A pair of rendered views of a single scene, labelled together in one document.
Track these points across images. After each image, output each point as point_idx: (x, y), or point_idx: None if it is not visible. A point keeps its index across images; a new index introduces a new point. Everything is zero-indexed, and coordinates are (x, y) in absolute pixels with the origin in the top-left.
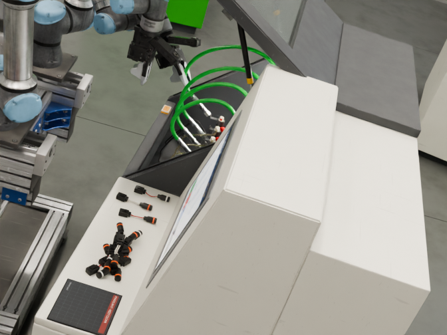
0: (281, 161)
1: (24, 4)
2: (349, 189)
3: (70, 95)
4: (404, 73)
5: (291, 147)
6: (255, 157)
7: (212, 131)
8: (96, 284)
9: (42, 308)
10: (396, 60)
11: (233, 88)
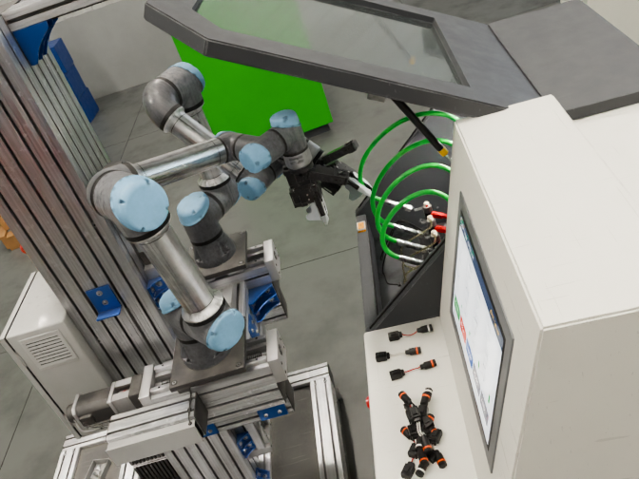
0: (575, 236)
1: (158, 230)
2: None
3: (262, 272)
4: (599, 30)
5: (571, 208)
6: (540, 253)
7: (427, 224)
8: None
9: None
10: (576, 23)
11: (424, 168)
